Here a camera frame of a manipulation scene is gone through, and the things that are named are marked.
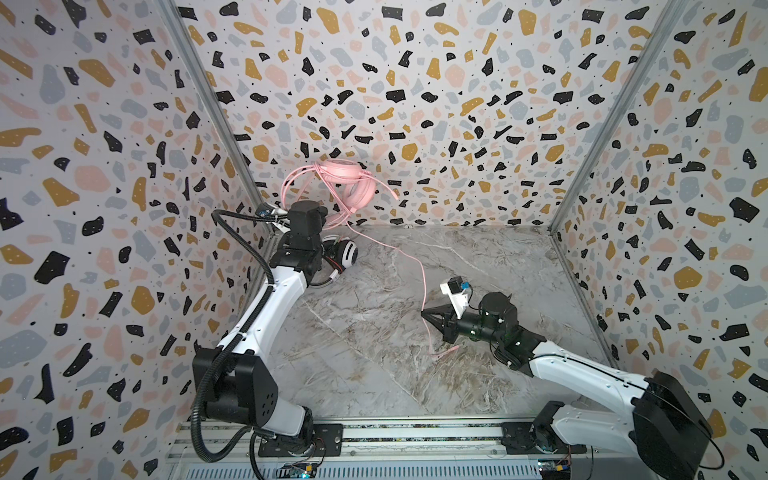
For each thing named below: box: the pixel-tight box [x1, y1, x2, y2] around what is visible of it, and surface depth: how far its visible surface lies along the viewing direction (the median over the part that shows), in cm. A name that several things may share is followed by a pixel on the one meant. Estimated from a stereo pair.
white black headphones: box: [310, 234, 358, 286], surface depth 105 cm
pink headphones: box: [280, 158, 400, 231], surface depth 75 cm
